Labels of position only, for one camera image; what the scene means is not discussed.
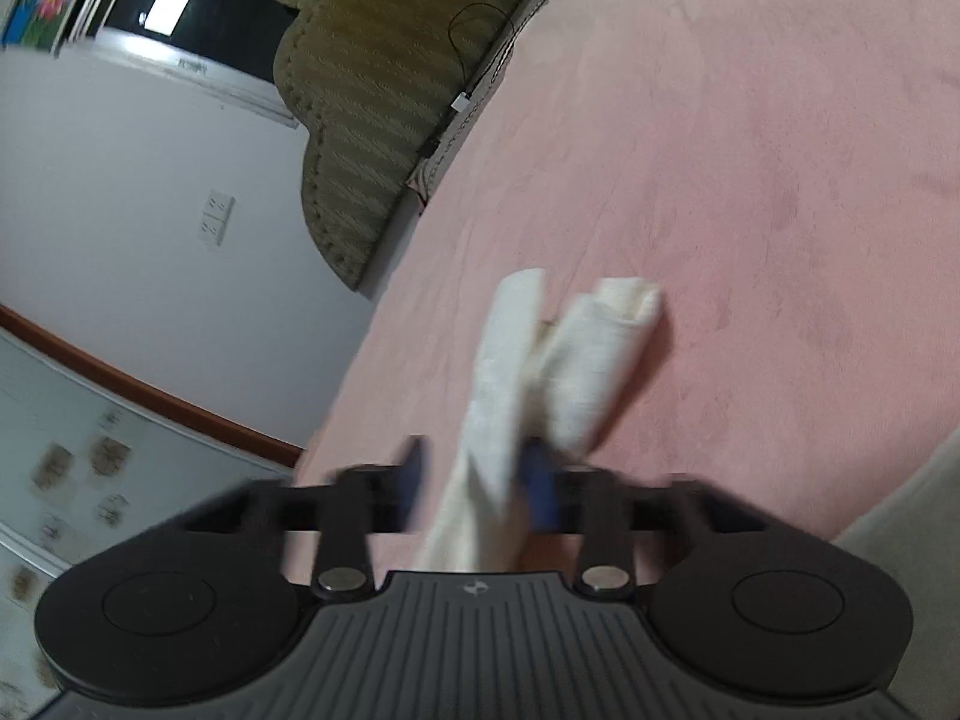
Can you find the grey cloth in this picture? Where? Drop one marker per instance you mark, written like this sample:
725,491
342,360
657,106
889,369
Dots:
911,517

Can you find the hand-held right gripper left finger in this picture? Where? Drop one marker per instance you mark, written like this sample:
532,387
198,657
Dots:
411,484

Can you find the brown wooden baseboard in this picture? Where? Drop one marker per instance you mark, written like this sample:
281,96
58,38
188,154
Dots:
150,390

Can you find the olive scalloped headboard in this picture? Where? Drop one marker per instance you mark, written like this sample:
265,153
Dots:
367,90

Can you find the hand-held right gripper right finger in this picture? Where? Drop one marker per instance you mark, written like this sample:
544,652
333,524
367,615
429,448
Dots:
536,491

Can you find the dark window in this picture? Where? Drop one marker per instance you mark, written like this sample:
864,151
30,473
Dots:
202,7

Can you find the white wall socket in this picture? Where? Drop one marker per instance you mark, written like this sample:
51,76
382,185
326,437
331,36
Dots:
216,219

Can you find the white towel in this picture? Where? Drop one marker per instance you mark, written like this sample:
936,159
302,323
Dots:
585,360

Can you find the white plug adapter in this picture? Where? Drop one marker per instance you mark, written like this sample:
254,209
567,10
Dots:
462,101

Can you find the pink blanket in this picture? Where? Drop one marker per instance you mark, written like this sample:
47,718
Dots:
750,187

